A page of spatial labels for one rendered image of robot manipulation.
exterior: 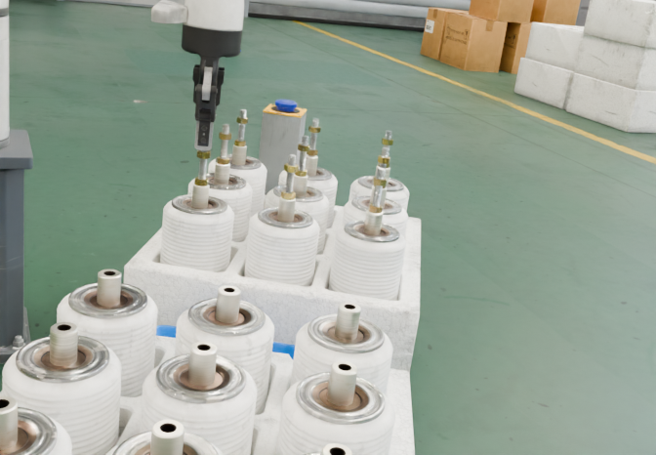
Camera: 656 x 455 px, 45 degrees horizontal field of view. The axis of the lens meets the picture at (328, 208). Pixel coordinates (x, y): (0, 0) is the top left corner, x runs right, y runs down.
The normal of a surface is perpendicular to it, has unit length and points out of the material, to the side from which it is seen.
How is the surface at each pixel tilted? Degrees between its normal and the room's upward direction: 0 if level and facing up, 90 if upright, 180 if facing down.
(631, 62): 90
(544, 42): 90
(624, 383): 0
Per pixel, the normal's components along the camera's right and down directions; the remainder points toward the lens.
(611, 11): -0.91, 0.02
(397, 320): -0.11, 0.30
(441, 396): 0.12, -0.94
